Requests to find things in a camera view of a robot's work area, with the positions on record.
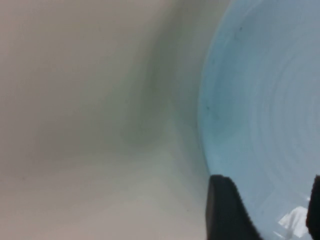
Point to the light blue round plate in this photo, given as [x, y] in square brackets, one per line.
[262, 100]

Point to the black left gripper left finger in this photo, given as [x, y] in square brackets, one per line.
[225, 212]

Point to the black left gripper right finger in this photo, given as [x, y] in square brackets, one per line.
[314, 212]

